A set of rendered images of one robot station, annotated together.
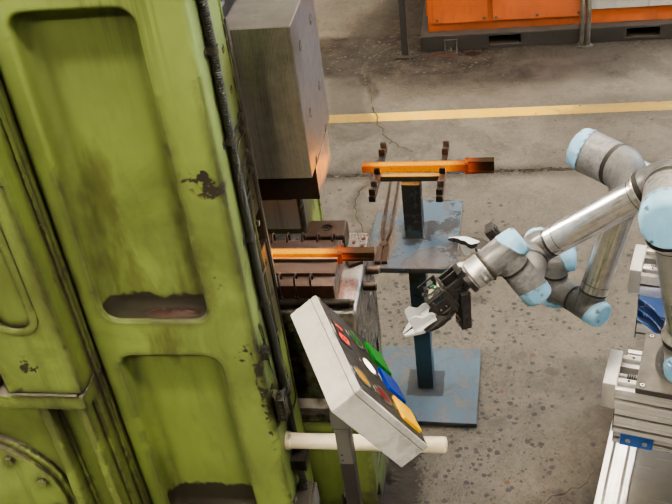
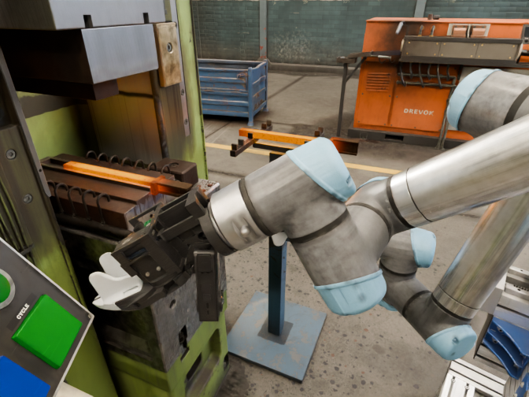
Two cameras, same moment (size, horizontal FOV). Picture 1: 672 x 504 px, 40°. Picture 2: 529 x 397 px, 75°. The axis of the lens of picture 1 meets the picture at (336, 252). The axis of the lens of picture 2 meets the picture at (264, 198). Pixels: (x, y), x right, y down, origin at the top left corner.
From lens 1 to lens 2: 1.86 m
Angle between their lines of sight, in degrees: 11
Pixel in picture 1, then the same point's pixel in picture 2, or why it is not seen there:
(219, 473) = not seen: outside the picture
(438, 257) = not seen: hidden behind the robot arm
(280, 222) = (147, 157)
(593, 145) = (501, 80)
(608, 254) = (494, 254)
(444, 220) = not seen: hidden behind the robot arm
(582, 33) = (439, 141)
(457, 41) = (367, 134)
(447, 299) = (156, 254)
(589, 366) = (411, 354)
